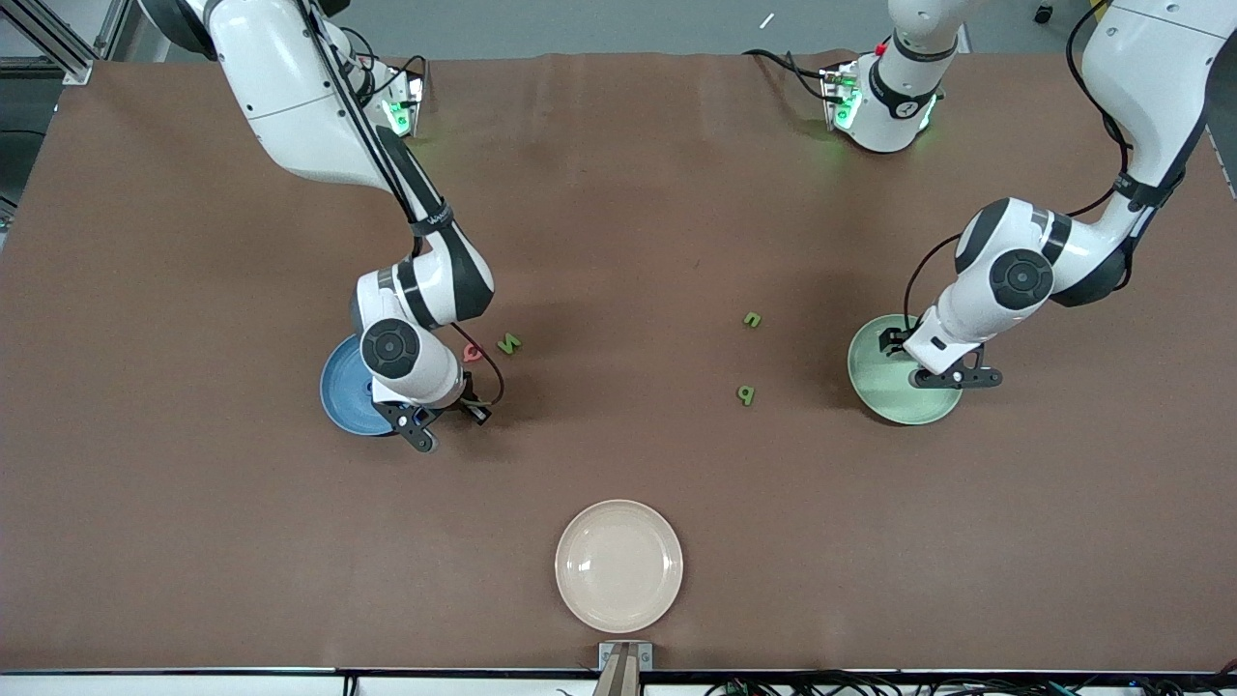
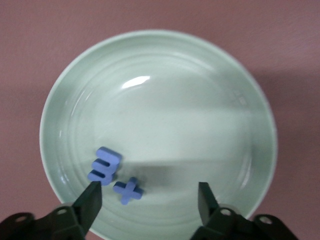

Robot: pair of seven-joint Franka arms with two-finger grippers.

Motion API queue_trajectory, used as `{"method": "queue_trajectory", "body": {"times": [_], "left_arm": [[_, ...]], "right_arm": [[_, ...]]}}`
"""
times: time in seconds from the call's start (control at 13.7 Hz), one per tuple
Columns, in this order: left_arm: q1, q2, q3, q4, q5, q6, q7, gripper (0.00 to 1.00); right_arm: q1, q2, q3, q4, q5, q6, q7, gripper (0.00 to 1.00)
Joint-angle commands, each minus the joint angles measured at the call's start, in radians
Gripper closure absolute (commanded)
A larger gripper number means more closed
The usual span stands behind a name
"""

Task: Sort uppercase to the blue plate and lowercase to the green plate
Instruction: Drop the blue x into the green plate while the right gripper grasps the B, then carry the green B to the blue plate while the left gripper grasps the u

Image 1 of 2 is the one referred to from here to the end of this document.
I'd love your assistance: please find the black base cable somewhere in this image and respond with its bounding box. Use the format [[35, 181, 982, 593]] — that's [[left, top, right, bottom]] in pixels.
[[742, 48, 842, 102]]

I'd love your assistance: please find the green plate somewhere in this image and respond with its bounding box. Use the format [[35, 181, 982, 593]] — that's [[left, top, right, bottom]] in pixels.
[[848, 314, 965, 426]]

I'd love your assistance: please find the beige plate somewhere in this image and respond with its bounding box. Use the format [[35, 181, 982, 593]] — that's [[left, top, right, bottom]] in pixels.
[[555, 499, 684, 634]]

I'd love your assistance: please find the black cable bundle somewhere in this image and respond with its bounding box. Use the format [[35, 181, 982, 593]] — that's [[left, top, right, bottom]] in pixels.
[[704, 670, 1237, 696]]

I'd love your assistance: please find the aluminium frame extrusion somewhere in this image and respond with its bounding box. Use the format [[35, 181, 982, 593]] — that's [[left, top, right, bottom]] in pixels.
[[0, 0, 131, 86]]

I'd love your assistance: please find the blue plate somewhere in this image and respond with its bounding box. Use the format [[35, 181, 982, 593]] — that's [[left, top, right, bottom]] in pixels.
[[320, 333, 399, 438]]

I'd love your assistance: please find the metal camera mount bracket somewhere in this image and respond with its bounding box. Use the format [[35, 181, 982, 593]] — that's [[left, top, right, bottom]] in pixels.
[[598, 641, 654, 696]]

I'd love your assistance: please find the brown table cover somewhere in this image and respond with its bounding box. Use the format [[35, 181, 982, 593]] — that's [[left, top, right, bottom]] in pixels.
[[0, 48, 1237, 673]]

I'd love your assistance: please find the white table edge rail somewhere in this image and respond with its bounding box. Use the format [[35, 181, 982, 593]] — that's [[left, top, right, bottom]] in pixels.
[[0, 667, 1237, 696]]

